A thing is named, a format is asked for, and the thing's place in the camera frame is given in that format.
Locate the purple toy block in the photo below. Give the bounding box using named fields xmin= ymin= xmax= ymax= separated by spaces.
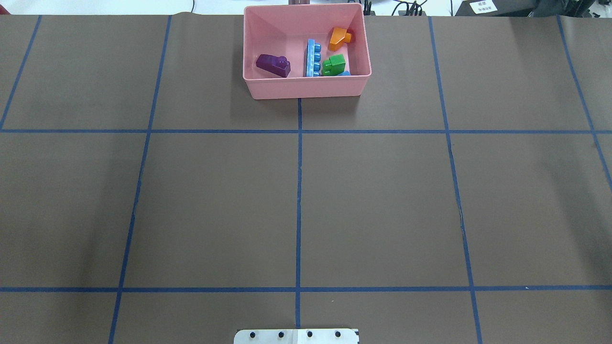
xmin=256 ymin=54 xmax=291 ymax=78

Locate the green toy block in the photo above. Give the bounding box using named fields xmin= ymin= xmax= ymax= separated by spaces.
xmin=321 ymin=54 xmax=346 ymax=76

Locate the long blue toy block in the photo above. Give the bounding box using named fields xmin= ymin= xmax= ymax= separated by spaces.
xmin=305 ymin=39 xmax=322 ymax=77

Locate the orange toy block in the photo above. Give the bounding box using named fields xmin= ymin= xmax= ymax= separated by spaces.
xmin=328 ymin=27 xmax=353 ymax=52

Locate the pink plastic box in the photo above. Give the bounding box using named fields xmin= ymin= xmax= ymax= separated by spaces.
xmin=242 ymin=3 xmax=372 ymax=99

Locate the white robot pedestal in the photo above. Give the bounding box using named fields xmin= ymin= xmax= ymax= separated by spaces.
xmin=233 ymin=327 xmax=360 ymax=344

